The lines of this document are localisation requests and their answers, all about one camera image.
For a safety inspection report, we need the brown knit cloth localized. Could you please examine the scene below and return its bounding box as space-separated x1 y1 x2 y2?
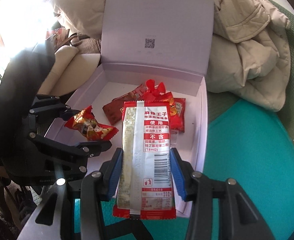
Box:
69 31 102 55

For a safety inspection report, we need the small red sauce packet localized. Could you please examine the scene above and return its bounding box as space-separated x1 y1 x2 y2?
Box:
133 84 149 99

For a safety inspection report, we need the beige puffer jacket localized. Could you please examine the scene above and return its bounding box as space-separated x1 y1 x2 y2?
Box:
44 0 292 112

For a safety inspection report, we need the white gift box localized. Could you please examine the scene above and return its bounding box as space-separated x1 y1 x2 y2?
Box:
43 0 214 219

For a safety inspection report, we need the dark red packet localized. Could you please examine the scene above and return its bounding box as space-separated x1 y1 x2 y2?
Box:
102 91 137 126

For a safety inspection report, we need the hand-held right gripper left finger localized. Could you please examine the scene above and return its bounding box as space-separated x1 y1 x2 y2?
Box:
17 148 124 240

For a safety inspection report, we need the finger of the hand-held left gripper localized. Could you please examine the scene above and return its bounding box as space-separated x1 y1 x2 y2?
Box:
28 94 86 124
28 132 112 173

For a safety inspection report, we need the red packet with white label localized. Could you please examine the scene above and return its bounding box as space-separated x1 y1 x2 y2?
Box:
171 97 187 133

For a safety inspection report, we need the black braided cord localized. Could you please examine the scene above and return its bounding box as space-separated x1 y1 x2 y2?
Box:
2 187 37 220

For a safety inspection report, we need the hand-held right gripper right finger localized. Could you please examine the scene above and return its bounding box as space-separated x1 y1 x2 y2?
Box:
171 148 275 240

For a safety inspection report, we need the beige cap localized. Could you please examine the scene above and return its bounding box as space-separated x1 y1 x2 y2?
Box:
40 46 101 98

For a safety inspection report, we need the long red snack packet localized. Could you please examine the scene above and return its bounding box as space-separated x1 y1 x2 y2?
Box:
112 101 177 220

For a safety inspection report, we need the red gold candy packet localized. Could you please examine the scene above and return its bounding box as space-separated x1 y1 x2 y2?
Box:
64 106 119 142
159 92 175 117

